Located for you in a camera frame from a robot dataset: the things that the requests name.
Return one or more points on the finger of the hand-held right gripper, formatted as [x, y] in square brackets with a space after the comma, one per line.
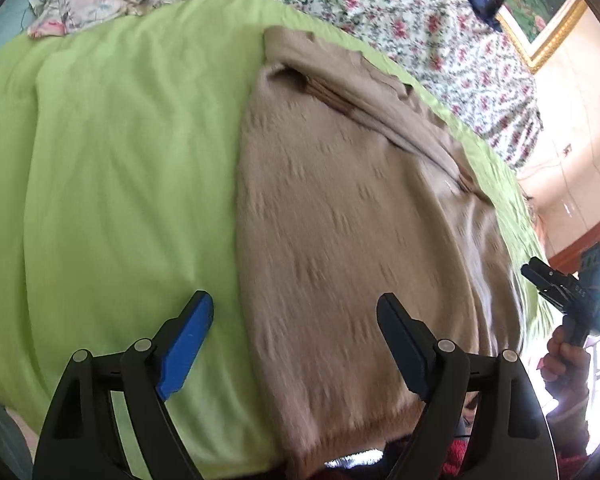
[542, 277]

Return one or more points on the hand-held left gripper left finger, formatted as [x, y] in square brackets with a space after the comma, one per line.
[187, 345]

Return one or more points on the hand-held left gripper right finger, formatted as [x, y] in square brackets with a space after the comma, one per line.
[405, 342]

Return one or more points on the beige knit sweater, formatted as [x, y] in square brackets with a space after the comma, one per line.
[360, 240]

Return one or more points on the person's right hand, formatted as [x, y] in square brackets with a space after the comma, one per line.
[565, 360]

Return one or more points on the person's red clothing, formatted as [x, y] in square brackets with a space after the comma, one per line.
[480, 455]

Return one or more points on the green bed sheet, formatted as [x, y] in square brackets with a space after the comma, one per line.
[120, 200]

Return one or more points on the gold framed painting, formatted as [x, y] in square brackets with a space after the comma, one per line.
[542, 7]

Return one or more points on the floral quilt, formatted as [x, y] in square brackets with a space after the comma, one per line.
[405, 25]

